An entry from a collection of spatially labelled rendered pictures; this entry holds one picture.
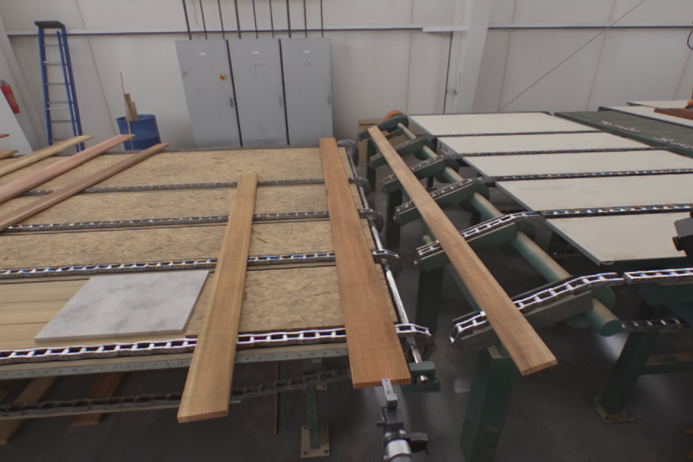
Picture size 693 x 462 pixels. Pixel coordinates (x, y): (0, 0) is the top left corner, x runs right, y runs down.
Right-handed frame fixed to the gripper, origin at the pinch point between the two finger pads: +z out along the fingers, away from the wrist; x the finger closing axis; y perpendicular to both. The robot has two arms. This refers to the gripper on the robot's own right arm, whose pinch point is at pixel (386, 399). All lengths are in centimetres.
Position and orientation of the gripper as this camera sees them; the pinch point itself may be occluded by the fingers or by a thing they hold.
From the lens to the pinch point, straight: 133.5
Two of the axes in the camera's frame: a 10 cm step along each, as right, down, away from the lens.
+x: 0.1, 8.9, 4.5
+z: -1.0, -4.5, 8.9
